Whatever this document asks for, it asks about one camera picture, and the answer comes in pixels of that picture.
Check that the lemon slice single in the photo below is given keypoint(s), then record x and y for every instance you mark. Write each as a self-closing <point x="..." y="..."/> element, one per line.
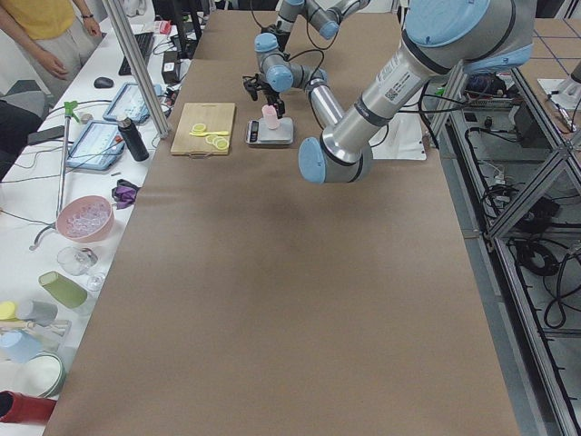
<point x="198" y="129"/>

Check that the green cup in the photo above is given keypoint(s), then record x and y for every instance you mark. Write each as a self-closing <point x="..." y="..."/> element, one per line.
<point x="65" y="291"/>

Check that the green grabber stick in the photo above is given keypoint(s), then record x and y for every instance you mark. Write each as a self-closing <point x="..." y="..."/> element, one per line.
<point x="69" y="108"/>

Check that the yellow cup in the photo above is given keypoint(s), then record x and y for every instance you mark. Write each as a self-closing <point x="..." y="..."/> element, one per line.
<point x="8" y="311"/>

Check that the bamboo cutting board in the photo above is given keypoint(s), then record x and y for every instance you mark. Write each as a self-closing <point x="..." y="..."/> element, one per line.
<point x="216" y="116"/>

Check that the computer mouse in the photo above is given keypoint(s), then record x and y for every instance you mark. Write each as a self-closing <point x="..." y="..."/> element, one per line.
<point x="103" y="82"/>

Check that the light blue cup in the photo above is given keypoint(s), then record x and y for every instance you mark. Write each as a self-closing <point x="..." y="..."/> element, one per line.
<point x="20" y="346"/>

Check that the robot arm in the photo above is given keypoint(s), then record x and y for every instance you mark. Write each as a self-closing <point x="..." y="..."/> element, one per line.
<point x="481" y="35"/>
<point x="280" y="70"/>

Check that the aluminium frame post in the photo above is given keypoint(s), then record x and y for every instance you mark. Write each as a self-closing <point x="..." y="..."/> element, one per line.
<point x="132" y="53"/>

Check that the lemon slice end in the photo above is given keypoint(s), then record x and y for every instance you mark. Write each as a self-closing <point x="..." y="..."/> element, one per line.
<point x="224" y="145"/>

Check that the yellow plastic knife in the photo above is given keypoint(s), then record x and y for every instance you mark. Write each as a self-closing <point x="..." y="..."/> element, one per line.
<point x="205" y="133"/>

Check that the silver kitchen scale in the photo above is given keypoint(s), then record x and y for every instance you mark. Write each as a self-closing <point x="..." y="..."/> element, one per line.
<point x="258" y="135"/>

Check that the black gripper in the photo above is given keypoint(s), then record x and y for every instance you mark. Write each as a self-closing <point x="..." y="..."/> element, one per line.
<point x="272" y="98"/>

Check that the pink bowl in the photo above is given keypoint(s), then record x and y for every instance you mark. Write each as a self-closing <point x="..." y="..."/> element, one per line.
<point x="85" y="220"/>

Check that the teach pendant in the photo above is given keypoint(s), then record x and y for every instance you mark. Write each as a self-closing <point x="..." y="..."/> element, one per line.
<point x="97" y="148"/>
<point x="129" y="101"/>

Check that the black water bottle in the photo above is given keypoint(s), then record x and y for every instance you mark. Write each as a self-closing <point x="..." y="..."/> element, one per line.
<point x="132" y="138"/>

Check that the wine glass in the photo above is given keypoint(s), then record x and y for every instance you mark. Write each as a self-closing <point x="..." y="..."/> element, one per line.
<point x="80" y="261"/>

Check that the lower teach pendant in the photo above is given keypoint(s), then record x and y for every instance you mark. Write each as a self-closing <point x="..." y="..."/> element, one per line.
<point x="97" y="148"/>

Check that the pink plastic cup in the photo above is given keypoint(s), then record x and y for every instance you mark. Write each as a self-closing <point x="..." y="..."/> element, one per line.
<point x="270" y="116"/>

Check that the red cylinder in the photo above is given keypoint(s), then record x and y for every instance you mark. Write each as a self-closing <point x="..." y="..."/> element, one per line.
<point x="19" y="408"/>

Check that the upper teach pendant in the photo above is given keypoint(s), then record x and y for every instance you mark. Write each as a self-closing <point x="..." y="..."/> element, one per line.
<point x="129" y="101"/>

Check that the person in yellow shirt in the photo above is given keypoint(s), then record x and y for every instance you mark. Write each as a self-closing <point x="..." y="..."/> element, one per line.
<point x="57" y="37"/>

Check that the lemon slice middle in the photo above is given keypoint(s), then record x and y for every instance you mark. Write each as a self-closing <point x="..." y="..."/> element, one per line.
<point x="215" y="141"/>

